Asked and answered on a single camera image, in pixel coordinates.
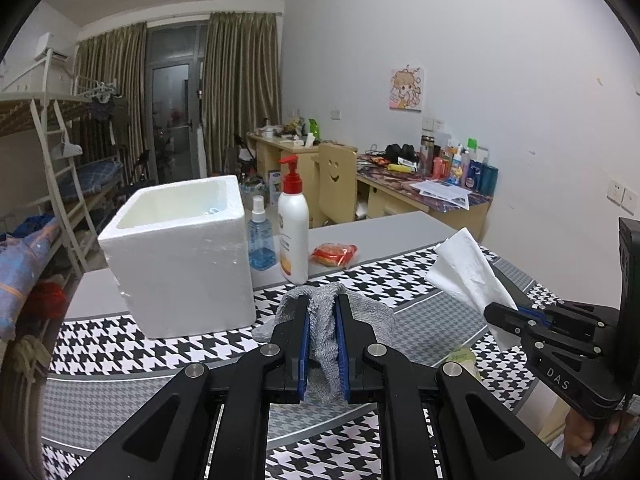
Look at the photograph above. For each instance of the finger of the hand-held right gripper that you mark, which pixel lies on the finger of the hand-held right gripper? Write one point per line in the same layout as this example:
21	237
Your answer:
530	316
505	317

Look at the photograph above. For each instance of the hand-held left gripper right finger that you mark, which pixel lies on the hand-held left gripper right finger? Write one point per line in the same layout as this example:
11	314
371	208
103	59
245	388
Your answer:
343	360

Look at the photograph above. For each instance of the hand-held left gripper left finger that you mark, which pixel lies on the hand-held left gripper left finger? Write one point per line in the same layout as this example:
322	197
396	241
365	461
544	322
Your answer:
301	360

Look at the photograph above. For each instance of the grey sock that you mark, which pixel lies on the grey sock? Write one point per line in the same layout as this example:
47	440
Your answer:
367	317

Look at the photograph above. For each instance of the white paper tissue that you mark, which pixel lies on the white paper tissue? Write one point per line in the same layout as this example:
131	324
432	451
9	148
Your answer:
465	270

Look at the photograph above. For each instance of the white foam box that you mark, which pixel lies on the white foam box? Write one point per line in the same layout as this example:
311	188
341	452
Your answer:
180	270

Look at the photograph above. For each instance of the person's right hand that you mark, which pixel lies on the person's right hand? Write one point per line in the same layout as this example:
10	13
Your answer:
577	435

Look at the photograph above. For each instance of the black phone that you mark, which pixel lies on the black phone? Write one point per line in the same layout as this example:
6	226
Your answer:
505	285

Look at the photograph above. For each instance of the red snack packet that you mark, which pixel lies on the red snack packet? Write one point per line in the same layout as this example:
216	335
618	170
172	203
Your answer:
334	254

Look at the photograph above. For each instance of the blue spray bottle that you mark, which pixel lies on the blue spray bottle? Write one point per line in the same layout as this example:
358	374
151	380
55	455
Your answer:
261	250

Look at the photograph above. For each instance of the white pump bottle red cap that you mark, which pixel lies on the white pump bottle red cap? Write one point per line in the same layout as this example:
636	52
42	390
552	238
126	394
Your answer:
293	240

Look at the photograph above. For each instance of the printed paper sheets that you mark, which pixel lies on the printed paper sheets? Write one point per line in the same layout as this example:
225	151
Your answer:
440	192

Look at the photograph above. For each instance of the houndstooth table cloth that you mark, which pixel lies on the houndstooth table cloth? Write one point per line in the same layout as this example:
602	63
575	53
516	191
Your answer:
150	355

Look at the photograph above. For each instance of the row of toiletry bottles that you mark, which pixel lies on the row of toiletry bottles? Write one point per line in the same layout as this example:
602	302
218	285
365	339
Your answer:
465	170

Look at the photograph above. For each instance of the wooden desk patterned top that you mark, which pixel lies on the wooden desk patterned top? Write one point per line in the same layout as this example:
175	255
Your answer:
395	200

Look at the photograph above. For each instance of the wooden smiley face chair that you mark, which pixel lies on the wooden smiley face chair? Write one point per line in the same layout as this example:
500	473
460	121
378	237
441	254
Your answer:
335	190

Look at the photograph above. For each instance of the blue white carton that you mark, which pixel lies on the blue white carton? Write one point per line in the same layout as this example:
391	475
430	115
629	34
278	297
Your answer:
275	187

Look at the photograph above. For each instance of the yellow tube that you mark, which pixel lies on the yellow tube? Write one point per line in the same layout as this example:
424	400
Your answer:
400	167

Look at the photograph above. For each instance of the light wooden desk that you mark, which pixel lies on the light wooden desk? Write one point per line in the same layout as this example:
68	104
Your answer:
270	152

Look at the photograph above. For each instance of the green bag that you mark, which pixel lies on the green bag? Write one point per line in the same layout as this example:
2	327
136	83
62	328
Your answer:
313	130

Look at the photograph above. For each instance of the pile of desk clutter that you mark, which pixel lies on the pile of desk clutter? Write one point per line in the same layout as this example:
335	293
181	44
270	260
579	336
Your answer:
280	130

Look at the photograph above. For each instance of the black folding chair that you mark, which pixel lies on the black folding chair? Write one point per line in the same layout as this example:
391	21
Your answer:
140	165

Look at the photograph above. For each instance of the red plastic bag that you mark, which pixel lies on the red plastic bag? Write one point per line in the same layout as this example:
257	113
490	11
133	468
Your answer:
45	300

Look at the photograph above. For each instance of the beige cloth bundle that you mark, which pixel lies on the beige cloth bundle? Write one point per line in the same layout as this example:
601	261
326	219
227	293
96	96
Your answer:
30	355

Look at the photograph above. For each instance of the blue checked mattress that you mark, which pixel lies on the blue checked mattress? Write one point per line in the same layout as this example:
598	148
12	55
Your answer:
100	175

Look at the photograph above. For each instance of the brown curtain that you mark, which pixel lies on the brown curtain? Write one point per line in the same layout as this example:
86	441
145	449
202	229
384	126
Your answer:
242	85
112	85

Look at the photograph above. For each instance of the glass balcony door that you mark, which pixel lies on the glass balcony door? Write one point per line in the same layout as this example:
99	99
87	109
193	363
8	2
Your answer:
175	100

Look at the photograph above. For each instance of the blue checked quilt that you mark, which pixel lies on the blue checked quilt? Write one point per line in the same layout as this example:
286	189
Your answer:
27	260

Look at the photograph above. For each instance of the white bunk bed ladder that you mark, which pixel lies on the white bunk bed ladder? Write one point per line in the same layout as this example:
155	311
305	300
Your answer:
60	180

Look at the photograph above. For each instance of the white plastic bag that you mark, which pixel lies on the white plastic bag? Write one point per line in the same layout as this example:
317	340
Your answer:
67	150

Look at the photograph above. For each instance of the hanging dark clothes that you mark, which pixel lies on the hanging dark clothes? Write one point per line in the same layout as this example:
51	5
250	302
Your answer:
107	107

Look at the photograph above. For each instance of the white clothes hanger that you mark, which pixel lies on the white clothes hanger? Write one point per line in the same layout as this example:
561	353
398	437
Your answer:
100	89

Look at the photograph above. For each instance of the white metal bunk bed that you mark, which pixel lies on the white metal bunk bed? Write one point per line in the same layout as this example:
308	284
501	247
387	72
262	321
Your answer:
30	105

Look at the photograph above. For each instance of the white air conditioner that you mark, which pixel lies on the white air conditioner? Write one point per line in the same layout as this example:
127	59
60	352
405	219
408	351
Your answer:
50	46

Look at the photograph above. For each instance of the double white wall socket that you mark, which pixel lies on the double white wall socket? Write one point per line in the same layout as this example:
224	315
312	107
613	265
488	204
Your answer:
620	194

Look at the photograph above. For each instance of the white wall socket pair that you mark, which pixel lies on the white wall socket pair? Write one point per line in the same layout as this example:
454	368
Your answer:
431	125

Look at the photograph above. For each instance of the pink cartoon wall poster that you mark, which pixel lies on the pink cartoon wall poster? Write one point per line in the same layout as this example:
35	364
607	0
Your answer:
407	88

